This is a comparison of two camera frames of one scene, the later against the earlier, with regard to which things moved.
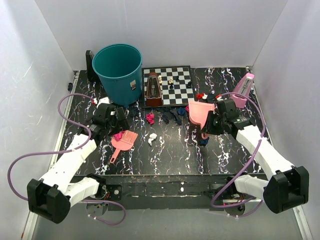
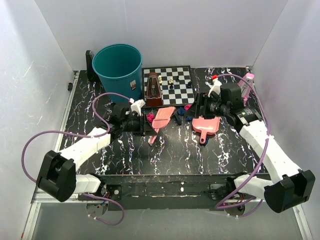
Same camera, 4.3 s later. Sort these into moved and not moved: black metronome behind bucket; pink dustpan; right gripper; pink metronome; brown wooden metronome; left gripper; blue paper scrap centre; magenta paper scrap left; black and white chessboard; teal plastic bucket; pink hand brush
Moved: right gripper; pink hand brush; pink dustpan; left gripper
Not moved: teal plastic bucket; brown wooden metronome; black metronome behind bucket; black and white chessboard; pink metronome; magenta paper scrap left; blue paper scrap centre
